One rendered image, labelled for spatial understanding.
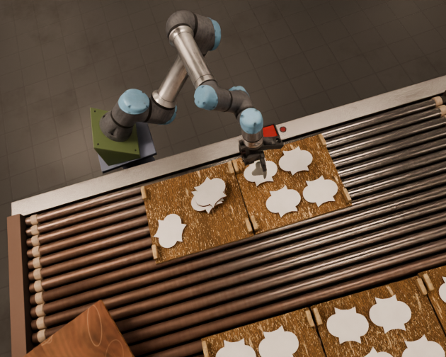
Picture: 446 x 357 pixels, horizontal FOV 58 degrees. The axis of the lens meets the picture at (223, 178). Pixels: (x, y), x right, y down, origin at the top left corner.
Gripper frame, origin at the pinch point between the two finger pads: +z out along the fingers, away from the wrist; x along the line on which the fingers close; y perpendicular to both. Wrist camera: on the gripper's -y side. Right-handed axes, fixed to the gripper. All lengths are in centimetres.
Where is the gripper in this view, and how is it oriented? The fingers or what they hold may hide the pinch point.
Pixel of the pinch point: (260, 162)
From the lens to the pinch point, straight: 165.4
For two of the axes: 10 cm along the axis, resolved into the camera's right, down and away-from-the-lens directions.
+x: 3.0, 8.5, -4.3
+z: 1.1, 4.1, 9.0
